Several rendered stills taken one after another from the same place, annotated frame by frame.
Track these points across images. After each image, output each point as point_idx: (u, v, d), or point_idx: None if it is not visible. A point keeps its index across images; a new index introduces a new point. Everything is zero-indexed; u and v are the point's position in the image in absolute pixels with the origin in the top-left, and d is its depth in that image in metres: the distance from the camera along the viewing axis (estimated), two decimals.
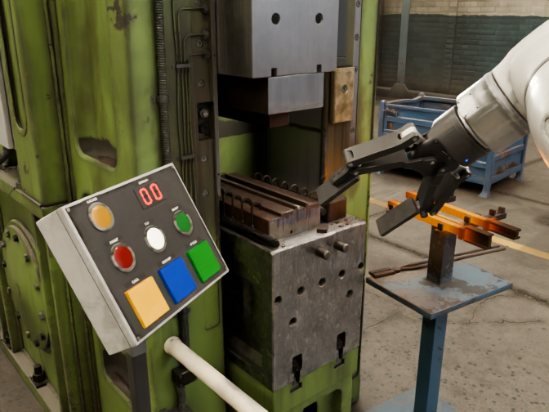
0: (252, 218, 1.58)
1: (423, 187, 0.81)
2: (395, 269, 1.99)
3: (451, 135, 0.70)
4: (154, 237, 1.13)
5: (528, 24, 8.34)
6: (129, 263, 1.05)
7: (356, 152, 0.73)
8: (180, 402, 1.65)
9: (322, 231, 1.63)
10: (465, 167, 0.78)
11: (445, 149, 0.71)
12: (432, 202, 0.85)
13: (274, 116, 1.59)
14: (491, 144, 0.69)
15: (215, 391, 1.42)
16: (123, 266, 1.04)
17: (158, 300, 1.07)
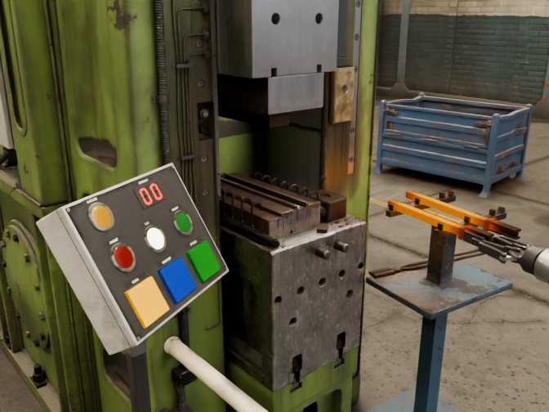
0: (252, 218, 1.58)
1: (497, 248, 1.54)
2: (395, 269, 1.99)
3: None
4: (154, 237, 1.13)
5: (528, 24, 8.34)
6: (129, 263, 1.05)
7: (506, 240, 1.59)
8: (180, 402, 1.65)
9: (322, 231, 1.63)
10: (506, 258, 1.47)
11: None
12: (482, 248, 1.55)
13: (274, 116, 1.59)
14: None
15: (215, 391, 1.42)
16: (123, 266, 1.04)
17: (158, 300, 1.07)
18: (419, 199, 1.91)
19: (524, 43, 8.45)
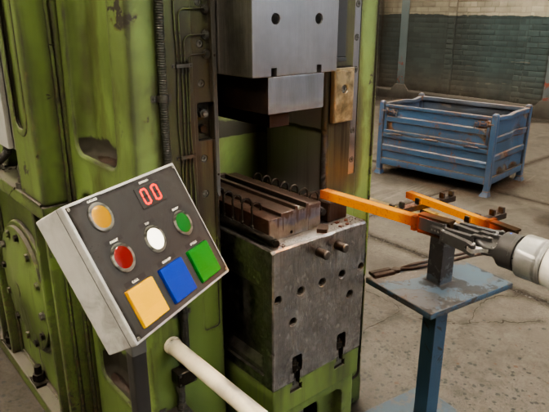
0: (252, 218, 1.58)
1: (463, 237, 1.21)
2: (395, 269, 1.99)
3: None
4: (154, 237, 1.13)
5: (528, 24, 8.34)
6: (129, 263, 1.05)
7: (468, 227, 1.26)
8: (180, 402, 1.65)
9: (322, 231, 1.63)
10: (475, 250, 1.14)
11: None
12: (445, 238, 1.22)
13: (274, 116, 1.59)
14: (531, 235, 1.11)
15: (215, 391, 1.42)
16: (123, 266, 1.04)
17: (158, 300, 1.07)
18: (419, 199, 1.91)
19: (524, 43, 8.45)
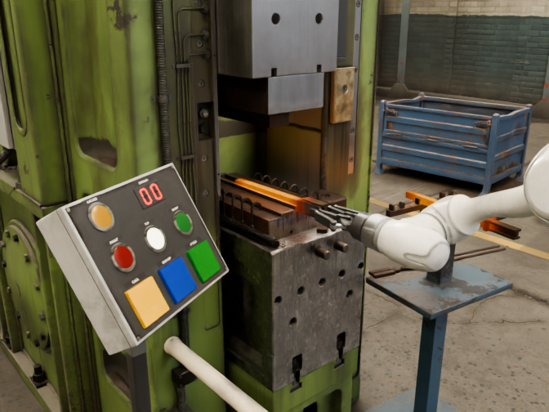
0: (252, 218, 1.58)
1: (332, 217, 1.51)
2: (395, 269, 1.99)
3: None
4: (154, 237, 1.13)
5: (528, 24, 8.34)
6: (129, 263, 1.05)
7: (340, 210, 1.56)
8: (180, 402, 1.65)
9: (322, 231, 1.63)
10: (336, 226, 1.44)
11: None
12: (318, 217, 1.52)
13: (274, 116, 1.59)
14: (377, 213, 1.41)
15: (215, 391, 1.42)
16: (123, 266, 1.04)
17: (158, 300, 1.07)
18: (419, 199, 1.91)
19: (524, 43, 8.45)
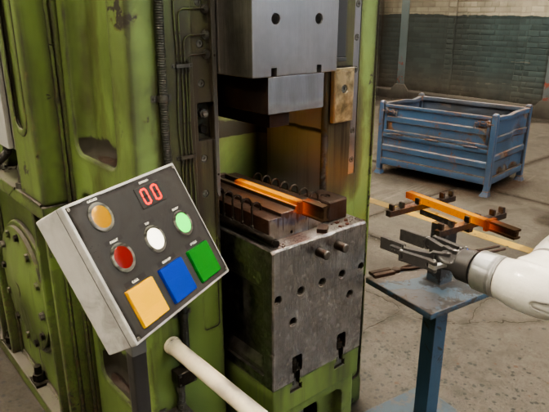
0: (252, 218, 1.58)
1: (421, 255, 1.29)
2: (395, 269, 1.99)
3: None
4: (154, 237, 1.13)
5: (528, 24, 8.34)
6: (129, 263, 1.05)
7: (440, 241, 1.36)
8: (180, 402, 1.65)
9: (322, 231, 1.63)
10: (437, 266, 1.22)
11: None
12: (403, 257, 1.28)
13: (274, 116, 1.59)
14: (485, 250, 1.20)
15: (215, 391, 1.42)
16: (123, 266, 1.04)
17: (158, 300, 1.07)
18: (419, 199, 1.91)
19: (524, 43, 8.45)
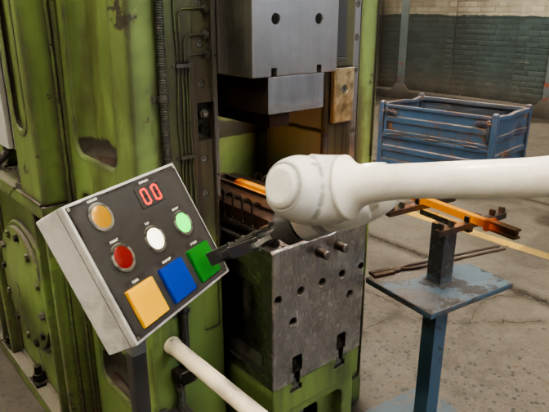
0: (252, 218, 1.58)
1: None
2: (395, 269, 1.99)
3: None
4: (154, 237, 1.13)
5: (528, 24, 8.34)
6: (129, 263, 1.05)
7: None
8: (180, 402, 1.65)
9: None
10: (258, 241, 1.09)
11: None
12: (234, 253, 1.15)
13: (274, 116, 1.59)
14: None
15: (215, 391, 1.42)
16: (123, 266, 1.04)
17: (158, 300, 1.07)
18: (419, 199, 1.91)
19: (524, 43, 8.45)
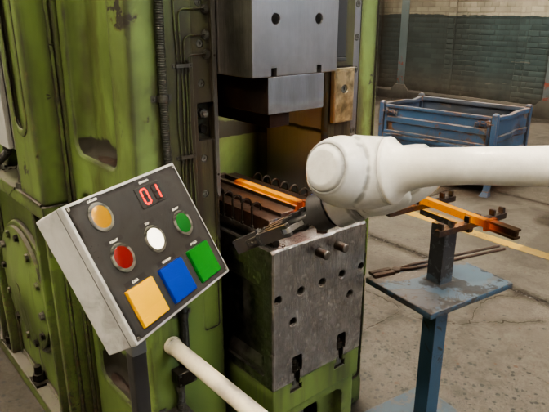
0: (252, 218, 1.58)
1: None
2: (395, 269, 1.99)
3: None
4: (154, 237, 1.13)
5: (528, 24, 8.34)
6: (129, 263, 1.05)
7: None
8: (180, 402, 1.65)
9: (322, 231, 1.63)
10: (291, 227, 1.05)
11: None
12: (264, 240, 1.11)
13: (274, 116, 1.59)
14: None
15: (215, 391, 1.42)
16: (123, 266, 1.04)
17: (158, 300, 1.07)
18: None
19: (524, 43, 8.45)
